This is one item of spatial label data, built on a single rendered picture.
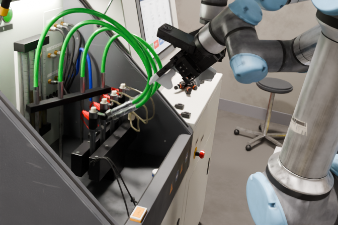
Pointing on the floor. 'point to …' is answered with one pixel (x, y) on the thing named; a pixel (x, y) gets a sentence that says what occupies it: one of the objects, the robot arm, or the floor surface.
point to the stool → (276, 85)
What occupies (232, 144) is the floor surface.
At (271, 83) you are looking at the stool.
